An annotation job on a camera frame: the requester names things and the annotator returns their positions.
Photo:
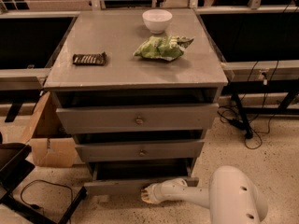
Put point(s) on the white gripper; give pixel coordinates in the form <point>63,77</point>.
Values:
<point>158,191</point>

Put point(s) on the grey bottom drawer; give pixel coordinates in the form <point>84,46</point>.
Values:
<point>130,177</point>

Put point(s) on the grey drawer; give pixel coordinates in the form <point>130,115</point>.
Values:
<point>137,118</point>
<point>130,177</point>
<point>137,151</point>

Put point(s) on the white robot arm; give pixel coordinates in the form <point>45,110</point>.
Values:
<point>231,198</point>

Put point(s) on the grey middle drawer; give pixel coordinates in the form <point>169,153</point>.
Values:
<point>137,151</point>

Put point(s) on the grey top drawer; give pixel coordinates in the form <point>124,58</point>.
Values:
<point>137,118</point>

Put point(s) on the grey drawer cabinet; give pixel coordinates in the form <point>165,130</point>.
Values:
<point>195,77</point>

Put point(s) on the black table leg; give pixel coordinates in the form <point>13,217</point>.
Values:
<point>249,133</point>

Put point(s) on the brown cardboard box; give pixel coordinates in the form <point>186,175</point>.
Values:
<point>51,147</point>

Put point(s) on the green chip bag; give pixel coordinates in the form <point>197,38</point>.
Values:
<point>167,48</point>

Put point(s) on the dark chocolate bar wrapper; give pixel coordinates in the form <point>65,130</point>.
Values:
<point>90,59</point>

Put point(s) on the black folding stand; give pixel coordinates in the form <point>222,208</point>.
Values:
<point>13,169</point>

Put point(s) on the white ceramic bowl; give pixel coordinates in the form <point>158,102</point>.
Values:
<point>157,20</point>

